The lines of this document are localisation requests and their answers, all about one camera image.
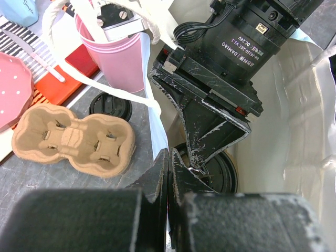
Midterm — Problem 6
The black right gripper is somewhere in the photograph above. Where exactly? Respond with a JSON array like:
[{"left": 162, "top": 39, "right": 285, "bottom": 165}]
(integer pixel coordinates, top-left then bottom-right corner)
[{"left": 149, "top": 45, "right": 263, "bottom": 168}]

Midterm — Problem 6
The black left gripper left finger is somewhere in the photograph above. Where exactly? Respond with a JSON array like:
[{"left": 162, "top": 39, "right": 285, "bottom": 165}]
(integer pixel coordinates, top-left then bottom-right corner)
[{"left": 1, "top": 149, "right": 168, "bottom": 251}]

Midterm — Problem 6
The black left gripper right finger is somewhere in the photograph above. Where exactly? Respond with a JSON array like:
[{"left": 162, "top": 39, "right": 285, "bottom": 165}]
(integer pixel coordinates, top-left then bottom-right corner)
[{"left": 169, "top": 149, "right": 329, "bottom": 251}]

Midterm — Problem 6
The black plastic cup lid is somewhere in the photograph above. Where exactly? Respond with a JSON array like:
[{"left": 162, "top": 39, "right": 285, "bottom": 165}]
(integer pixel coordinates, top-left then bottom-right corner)
[{"left": 175, "top": 143, "right": 238, "bottom": 193}]

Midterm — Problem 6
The light blue paper bag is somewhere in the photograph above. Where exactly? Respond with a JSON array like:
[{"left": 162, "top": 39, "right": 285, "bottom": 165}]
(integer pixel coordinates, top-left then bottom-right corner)
[{"left": 41, "top": 0, "right": 336, "bottom": 195}]

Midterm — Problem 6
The pink straw holder cup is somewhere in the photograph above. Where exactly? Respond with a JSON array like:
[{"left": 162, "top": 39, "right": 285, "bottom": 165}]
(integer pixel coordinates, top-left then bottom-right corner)
[{"left": 75, "top": 15, "right": 150, "bottom": 93}]

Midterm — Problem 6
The colourful striped placemat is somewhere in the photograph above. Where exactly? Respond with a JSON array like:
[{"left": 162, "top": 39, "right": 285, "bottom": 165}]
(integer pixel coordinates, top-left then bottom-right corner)
[{"left": 0, "top": 0, "right": 106, "bottom": 163}]

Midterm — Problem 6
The pink polka dot plate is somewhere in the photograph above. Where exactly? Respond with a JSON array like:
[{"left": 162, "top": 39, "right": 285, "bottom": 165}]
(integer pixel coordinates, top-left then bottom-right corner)
[{"left": 0, "top": 52, "right": 34, "bottom": 132}]

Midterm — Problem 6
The grey table knife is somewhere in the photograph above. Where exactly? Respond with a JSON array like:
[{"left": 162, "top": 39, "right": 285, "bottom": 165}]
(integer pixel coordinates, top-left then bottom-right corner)
[{"left": 1, "top": 29, "right": 66, "bottom": 83}]

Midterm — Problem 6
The light blue mug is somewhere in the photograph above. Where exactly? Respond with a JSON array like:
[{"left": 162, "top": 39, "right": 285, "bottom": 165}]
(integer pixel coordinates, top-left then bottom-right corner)
[{"left": 1, "top": 0, "right": 38, "bottom": 27}]

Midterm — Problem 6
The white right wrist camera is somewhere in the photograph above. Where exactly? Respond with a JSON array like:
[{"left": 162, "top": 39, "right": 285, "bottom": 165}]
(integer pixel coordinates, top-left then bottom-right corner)
[{"left": 92, "top": 1, "right": 149, "bottom": 41}]

